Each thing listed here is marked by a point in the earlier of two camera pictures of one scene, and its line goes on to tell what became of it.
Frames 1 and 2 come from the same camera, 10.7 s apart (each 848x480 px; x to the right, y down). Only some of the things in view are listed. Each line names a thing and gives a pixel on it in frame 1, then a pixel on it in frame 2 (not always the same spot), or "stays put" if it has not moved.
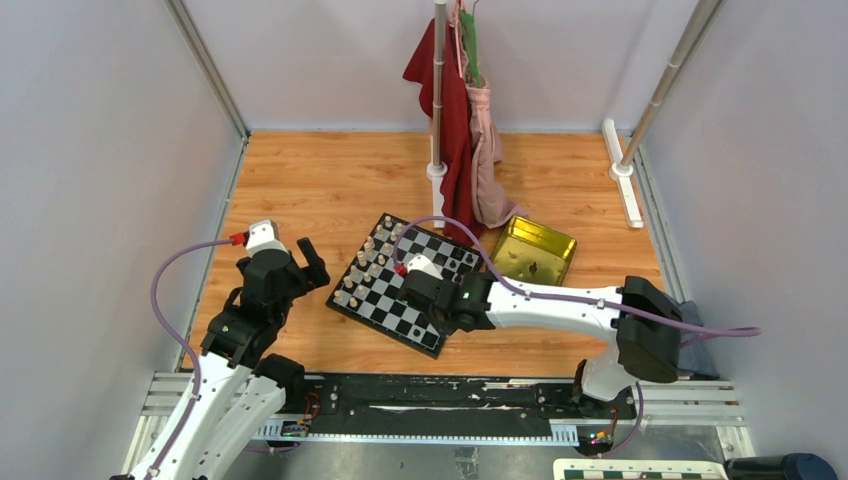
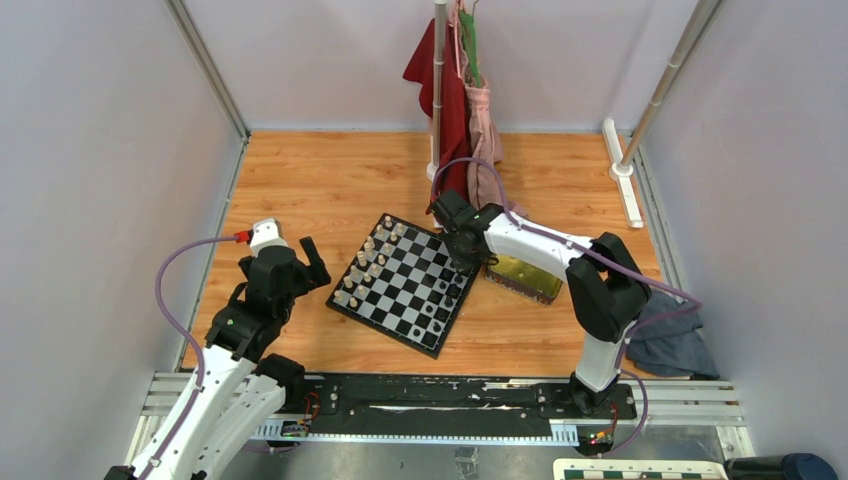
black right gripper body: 440,324 to 461,258
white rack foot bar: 621,174 stays put
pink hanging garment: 493,205 stays put
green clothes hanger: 470,40 stays put
